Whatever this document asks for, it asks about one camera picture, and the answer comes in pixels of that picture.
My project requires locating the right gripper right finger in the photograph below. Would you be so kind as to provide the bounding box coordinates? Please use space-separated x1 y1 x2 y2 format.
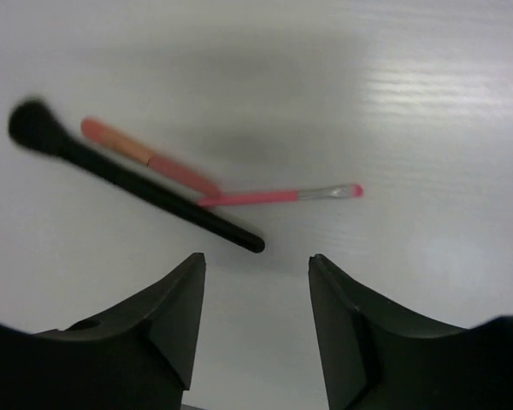
309 255 513 409

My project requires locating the pink handle brush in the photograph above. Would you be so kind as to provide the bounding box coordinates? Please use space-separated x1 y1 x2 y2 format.
80 117 221 197

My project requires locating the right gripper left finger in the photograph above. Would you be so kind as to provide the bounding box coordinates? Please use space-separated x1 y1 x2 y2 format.
0 253 206 409

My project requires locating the thin pink lip brush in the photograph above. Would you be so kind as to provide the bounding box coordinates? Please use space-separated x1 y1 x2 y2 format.
198 184 364 208

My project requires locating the large black makeup brush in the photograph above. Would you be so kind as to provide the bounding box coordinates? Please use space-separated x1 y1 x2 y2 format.
8 99 265 254

